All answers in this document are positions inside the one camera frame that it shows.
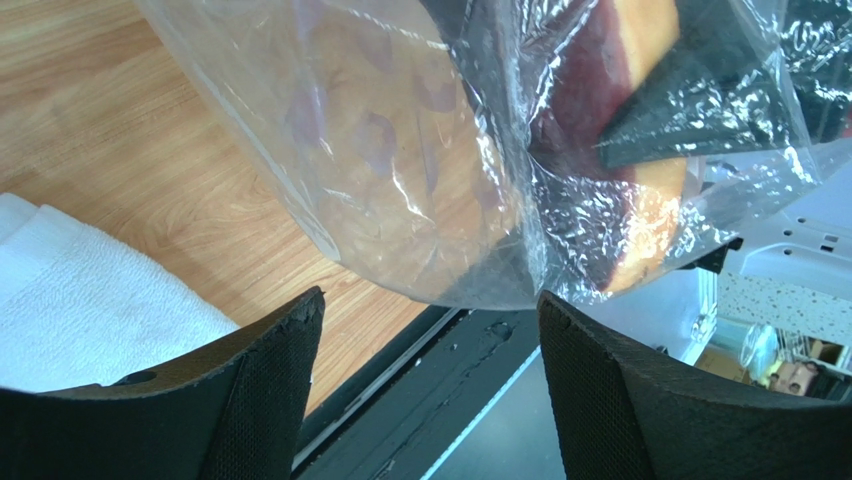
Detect clear zip top bag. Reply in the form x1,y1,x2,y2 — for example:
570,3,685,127
139,1,851,310

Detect rolled white towel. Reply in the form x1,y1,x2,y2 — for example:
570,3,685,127
1,193,238,393

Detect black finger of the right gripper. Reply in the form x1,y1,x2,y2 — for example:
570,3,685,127
596,1,806,169

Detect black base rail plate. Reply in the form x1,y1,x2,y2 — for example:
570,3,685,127
293,306,538,479

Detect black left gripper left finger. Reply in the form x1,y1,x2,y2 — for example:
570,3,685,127
1,287,325,479

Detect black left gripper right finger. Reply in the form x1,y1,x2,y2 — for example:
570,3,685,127
537,292,851,479

